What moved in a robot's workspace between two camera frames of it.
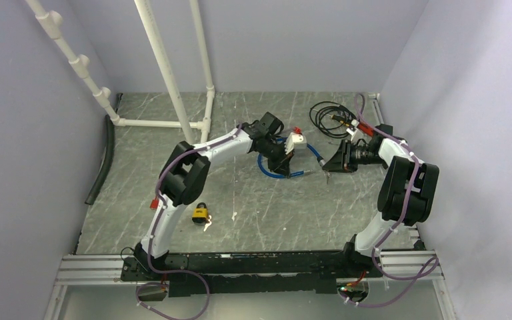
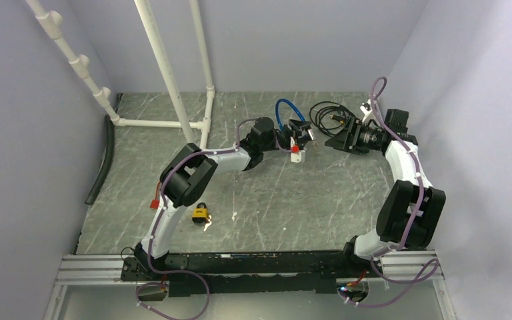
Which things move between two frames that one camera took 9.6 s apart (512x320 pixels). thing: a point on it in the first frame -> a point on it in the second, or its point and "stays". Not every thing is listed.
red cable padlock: x=155 y=203 stays
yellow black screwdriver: x=339 y=119 stays
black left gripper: x=281 y=165 -> x=294 y=135
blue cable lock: x=321 y=160 -> x=277 y=111
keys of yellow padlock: x=209 y=223 stays
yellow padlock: x=200 y=213 stays
